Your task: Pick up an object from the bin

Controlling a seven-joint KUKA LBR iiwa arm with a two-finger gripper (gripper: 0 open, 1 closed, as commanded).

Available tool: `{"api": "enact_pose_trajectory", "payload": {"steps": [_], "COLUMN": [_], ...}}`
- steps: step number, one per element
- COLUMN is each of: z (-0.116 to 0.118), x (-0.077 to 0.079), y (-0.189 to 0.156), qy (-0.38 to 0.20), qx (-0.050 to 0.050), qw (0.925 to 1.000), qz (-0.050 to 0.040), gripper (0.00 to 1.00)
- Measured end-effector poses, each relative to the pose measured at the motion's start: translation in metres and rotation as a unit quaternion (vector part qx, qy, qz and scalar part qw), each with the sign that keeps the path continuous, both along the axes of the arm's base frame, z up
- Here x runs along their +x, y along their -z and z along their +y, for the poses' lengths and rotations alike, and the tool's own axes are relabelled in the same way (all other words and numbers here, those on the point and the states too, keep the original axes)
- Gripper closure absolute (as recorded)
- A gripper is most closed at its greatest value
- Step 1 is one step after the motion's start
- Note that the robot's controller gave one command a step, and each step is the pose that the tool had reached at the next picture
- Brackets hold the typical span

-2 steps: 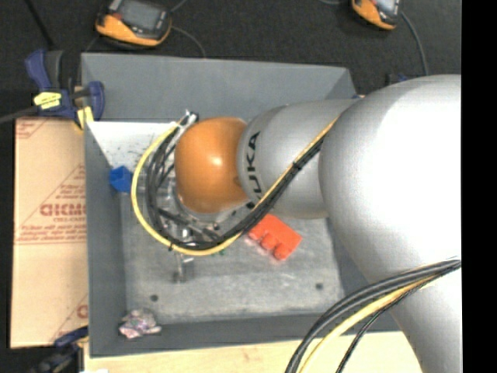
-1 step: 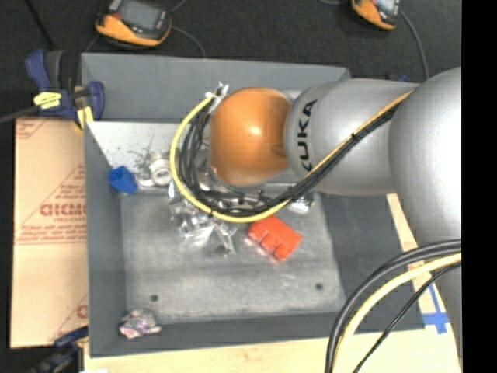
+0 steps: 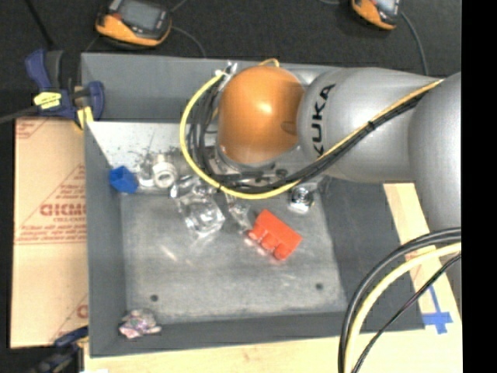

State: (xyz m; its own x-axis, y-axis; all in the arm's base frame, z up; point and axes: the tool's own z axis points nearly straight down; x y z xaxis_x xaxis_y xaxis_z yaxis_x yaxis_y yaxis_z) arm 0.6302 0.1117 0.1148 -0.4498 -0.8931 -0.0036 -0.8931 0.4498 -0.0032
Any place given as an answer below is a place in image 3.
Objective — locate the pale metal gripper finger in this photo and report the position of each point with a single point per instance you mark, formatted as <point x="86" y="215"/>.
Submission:
<point x="238" y="212"/>

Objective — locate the clear glass thing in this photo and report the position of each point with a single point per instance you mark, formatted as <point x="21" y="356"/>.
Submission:
<point x="204" y="218"/>

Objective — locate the red toy block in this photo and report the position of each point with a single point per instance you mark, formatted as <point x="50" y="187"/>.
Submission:
<point x="276" y="233"/>

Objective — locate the shiny silver metal piece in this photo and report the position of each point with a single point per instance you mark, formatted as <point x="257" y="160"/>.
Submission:
<point x="301" y="199"/>

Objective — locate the grey metal bin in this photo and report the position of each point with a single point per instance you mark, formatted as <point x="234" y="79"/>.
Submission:
<point x="233" y="278"/>

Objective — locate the blue block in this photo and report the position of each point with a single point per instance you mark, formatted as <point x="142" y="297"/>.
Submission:
<point x="123" y="179"/>

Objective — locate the pink and purple crumpled thing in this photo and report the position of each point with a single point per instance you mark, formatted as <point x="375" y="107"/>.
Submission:
<point x="139" y="324"/>

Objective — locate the brown cardboard board red print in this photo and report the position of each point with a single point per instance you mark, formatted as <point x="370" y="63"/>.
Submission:
<point x="46" y="208"/>

